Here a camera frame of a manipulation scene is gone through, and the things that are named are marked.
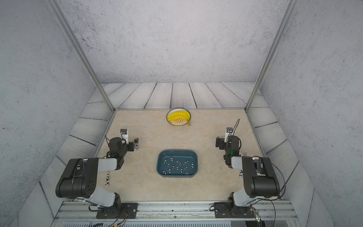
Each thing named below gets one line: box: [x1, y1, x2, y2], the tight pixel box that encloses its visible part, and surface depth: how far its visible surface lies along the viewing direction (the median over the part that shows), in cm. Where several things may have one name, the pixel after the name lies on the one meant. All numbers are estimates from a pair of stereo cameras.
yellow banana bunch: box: [167, 110, 191, 127], surface depth 113 cm
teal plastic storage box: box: [156, 149, 199, 178], surface depth 90 cm
